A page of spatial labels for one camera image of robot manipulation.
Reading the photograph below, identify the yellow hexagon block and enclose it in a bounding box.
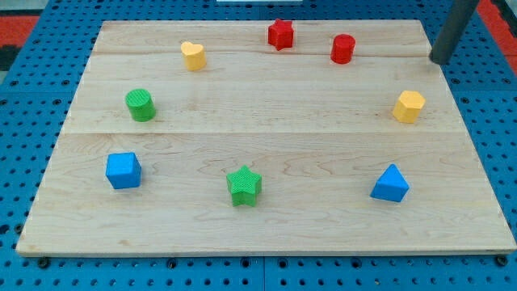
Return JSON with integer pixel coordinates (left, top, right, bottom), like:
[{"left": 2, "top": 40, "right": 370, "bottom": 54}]
[{"left": 392, "top": 91, "right": 426, "bottom": 124}]

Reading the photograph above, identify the light wooden board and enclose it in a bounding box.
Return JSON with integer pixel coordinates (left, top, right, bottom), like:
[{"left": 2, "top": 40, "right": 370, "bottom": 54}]
[{"left": 16, "top": 20, "right": 516, "bottom": 258}]

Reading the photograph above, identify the green star block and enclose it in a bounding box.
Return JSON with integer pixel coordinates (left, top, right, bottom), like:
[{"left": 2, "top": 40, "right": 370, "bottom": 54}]
[{"left": 226, "top": 165, "right": 262, "bottom": 207}]

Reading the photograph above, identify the yellow heart block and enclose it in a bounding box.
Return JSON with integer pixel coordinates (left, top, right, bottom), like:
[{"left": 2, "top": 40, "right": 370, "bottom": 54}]
[{"left": 180, "top": 41, "right": 207, "bottom": 71}]

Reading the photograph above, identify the red star block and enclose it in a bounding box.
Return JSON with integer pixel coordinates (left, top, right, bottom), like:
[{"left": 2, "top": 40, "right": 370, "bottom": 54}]
[{"left": 267, "top": 19, "right": 294, "bottom": 51}]

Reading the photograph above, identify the green cylinder block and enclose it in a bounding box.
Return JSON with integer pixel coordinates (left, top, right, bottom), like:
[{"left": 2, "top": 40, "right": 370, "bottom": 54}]
[{"left": 125, "top": 88, "right": 156, "bottom": 122}]

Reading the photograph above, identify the red cylinder block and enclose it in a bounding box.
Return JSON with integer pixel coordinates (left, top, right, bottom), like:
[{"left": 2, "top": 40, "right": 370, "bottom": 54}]
[{"left": 330, "top": 34, "right": 356, "bottom": 65}]

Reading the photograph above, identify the blue cube block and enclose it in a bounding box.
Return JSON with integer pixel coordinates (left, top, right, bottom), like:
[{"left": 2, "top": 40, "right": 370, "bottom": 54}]
[{"left": 105, "top": 152, "right": 141, "bottom": 189}]

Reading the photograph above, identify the blue triangle block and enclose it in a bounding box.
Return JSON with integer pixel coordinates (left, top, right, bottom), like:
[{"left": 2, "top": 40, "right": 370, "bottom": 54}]
[{"left": 370, "top": 164, "right": 410, "bottom": 203}]

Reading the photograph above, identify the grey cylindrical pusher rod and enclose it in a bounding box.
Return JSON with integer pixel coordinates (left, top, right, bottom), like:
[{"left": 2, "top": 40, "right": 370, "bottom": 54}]
[{"left": 429, "top": 0, "right": 480, "bottom": 65}]

